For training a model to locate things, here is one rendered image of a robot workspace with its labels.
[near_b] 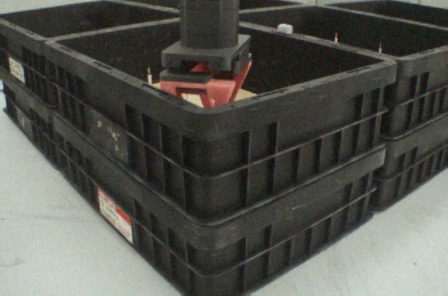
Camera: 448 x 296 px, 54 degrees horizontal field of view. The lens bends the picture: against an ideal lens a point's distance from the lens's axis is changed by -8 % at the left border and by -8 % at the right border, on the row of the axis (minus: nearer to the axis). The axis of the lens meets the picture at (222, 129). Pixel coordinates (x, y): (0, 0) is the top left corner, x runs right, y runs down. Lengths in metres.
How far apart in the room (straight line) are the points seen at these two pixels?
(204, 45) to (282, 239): 0.22
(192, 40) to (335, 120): 0.18
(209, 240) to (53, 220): 0.31
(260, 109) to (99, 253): 0.30
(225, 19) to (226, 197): 0.16
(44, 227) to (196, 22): 0.37
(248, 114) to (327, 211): 0.21
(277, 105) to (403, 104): 0.26
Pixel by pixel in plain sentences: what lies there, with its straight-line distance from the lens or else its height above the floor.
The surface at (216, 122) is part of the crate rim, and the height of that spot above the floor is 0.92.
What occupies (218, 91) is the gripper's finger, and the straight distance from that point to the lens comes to 0.42.
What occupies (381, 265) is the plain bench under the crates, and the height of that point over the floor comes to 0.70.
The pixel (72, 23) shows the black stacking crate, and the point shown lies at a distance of 1.15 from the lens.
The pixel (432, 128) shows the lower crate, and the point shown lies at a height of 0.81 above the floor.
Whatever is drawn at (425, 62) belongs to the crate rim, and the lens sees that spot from 0.64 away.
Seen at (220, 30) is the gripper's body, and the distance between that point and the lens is 0.44.
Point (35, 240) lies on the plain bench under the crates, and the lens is 0.65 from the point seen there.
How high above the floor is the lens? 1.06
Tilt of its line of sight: 23 degrees down
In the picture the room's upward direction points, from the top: straight up
